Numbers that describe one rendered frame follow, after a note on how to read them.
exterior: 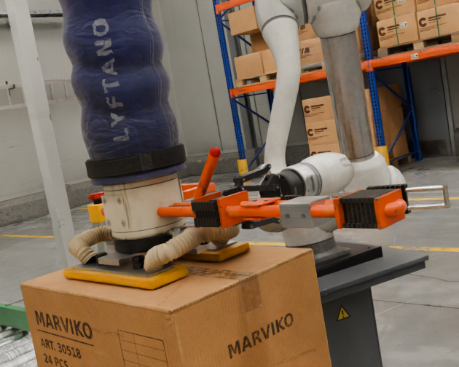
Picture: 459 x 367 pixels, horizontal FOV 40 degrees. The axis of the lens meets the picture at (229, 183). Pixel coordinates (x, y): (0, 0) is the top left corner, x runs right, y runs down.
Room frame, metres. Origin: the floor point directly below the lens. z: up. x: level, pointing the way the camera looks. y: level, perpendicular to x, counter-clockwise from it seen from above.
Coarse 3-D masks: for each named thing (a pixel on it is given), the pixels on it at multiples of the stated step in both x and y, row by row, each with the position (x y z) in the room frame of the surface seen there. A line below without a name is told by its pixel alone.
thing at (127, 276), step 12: (96, 264) 1.43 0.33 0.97; (132, 264) 1.37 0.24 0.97; (168, 264) 1.31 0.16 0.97; (72, 276) 1.43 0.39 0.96; (84, 276) 1.40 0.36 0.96; (96, 276) 1.36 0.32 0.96; (108, 276) 1.33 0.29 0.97; (120, 276) 1.30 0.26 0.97; (132, 276) 1.28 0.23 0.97; (144, 276) 1.26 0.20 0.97; (156, 276) 1.25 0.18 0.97; (168, 276) 1.25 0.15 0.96; (180, 276) 1.27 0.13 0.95
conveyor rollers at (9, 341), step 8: (0, 328) 2.55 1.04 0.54; (8, 328) 2.57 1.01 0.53; (16, 328) 2.51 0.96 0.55; (0, 336) 2.46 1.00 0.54; (8, 336) 2.41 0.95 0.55; (16, 336) 2.41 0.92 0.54; (24, 336) 2.43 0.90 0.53; (0, 344) 2.36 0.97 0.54; (8, 344) 2.31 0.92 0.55; (16, 344) 2.31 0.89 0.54; (24, 344) 2.33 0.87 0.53; (32, 344) 2.27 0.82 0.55; (0, 352) 2.26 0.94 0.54; (8, 352) 2.21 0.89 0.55; (16, 352) 2.22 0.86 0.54; (24, 352) 2.23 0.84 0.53; (32, 352) 2.17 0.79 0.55; (0, 360) 2.17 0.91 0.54; (8, 360) 2.19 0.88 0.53; (16, 360) 2.12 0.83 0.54; (24, 360) 2.14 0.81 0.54; (32, 360) 2.08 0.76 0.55
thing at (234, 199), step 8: (216, 192) 1.31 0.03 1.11; (240, 192) 1.25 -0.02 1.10; (192, 200) 1.26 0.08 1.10; (200, 200) 1.27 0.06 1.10; (208, 200) 1.29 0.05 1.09; (224, 200) 1.21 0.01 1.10; (232, 200) 1.23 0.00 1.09; (240, 200) 1.24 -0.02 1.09; (248, 200) 1.26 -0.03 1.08; (192, 208) 1.25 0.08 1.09; (200, 208) 1.23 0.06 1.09; (208, 208) 1.22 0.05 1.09; (216, 208) 1.21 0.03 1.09; (224, 208) 1.21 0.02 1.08; (200, 216) 1.25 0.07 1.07; (208, 216) 1.23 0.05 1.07; (216, 216) 1.21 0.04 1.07; (224, 216) 1.21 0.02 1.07; (200, 224) 1.24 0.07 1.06; (208, 224) 1.22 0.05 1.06; (216, 224) 1.21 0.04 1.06; (224, 224) 1.21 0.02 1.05; (232, 224) 1.22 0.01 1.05
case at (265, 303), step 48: (48, 288) 1.41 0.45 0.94; (96, 288) 1.33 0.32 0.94; (144, 288) 1.26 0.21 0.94; (192, 288) 1.19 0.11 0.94; (240, 288) 1.19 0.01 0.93; (288, 288) 1.28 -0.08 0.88; (48, 336) 1.44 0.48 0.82; (96, 336) 1.28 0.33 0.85; (144, 336) 1.15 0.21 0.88; (192, 336) 1.10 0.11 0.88; (240, 336) 1.18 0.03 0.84; (288, 336) 1.26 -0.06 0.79
